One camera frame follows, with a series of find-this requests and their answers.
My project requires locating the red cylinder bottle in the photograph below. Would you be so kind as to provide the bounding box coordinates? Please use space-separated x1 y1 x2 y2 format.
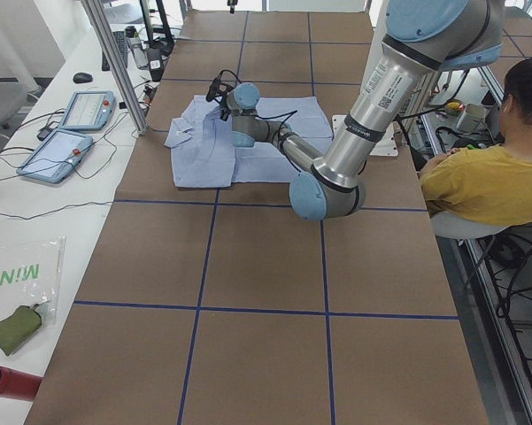
0 366 42 401

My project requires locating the clear plastic bag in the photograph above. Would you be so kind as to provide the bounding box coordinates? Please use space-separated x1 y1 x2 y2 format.
0 236 66 326

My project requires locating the aluminium frame post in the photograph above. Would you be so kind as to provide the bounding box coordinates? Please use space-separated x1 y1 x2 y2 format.
81 0 148 135

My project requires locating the grey teach pendant left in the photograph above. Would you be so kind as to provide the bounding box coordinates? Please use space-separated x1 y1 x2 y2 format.
16 129 93 184

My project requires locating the grey teach pendant right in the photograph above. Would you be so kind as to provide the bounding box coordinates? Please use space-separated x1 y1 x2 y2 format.
58 91 115 132

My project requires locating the grey teach pendant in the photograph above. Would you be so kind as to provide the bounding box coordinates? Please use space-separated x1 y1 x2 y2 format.
16 129 93 184
58 91 115 132

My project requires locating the green folded cloth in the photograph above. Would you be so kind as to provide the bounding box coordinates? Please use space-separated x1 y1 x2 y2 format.
0 305 42 356

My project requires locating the person in yellow shirt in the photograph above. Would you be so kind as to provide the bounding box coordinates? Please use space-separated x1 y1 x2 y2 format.
420 57 532 226

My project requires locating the black keyboard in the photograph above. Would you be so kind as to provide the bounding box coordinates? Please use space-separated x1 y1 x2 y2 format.
101 31 128 72

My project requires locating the blue striped button shirt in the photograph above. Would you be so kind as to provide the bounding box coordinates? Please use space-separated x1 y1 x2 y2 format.
165 95 333 189

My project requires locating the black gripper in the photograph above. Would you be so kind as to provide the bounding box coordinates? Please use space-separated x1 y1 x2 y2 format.
216 90 232 121

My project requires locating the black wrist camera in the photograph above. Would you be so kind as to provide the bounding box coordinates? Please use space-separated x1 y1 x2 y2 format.
205 70 233 102

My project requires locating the brown table mat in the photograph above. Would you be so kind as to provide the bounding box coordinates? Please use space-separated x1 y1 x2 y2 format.
27 12 488 424

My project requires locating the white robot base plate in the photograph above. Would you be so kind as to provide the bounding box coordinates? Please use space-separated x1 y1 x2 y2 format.
331 114 398 158

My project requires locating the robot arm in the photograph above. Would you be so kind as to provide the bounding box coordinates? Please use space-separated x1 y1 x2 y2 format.
206 0 505 221

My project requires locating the black computer mouse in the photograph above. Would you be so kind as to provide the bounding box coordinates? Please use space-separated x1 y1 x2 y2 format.
73 72 94 84

